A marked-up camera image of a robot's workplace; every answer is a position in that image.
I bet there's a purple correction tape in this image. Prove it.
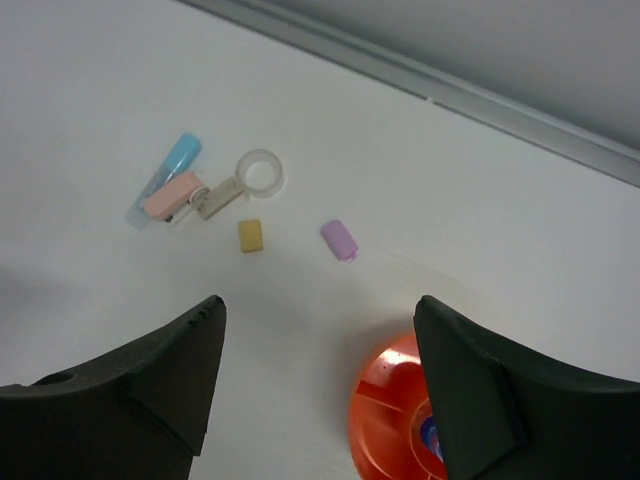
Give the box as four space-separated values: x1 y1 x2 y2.
320 219 359 262

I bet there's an aluminium table edge rail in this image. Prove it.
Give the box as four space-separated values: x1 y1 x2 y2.
186 1 639 187

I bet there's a blue item in organizer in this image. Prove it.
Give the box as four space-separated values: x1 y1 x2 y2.
420 416 443 462

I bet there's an orange round organizer container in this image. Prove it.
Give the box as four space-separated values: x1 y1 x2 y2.
347 333 448 480

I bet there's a yellow eraser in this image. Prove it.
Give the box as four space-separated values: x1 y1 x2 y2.
238 219 264 253

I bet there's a pink mini stapler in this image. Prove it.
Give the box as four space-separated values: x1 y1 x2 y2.
143 171 209 223

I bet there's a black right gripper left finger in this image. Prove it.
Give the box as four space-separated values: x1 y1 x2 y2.
1 296 226 479

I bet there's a clear tape dispenser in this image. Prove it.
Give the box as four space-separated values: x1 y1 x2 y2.
191 149 285 220

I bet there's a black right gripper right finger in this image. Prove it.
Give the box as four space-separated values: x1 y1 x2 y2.
414 296 639 479

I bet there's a blue capped glue stick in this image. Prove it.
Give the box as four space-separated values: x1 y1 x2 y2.
125 133 202 231

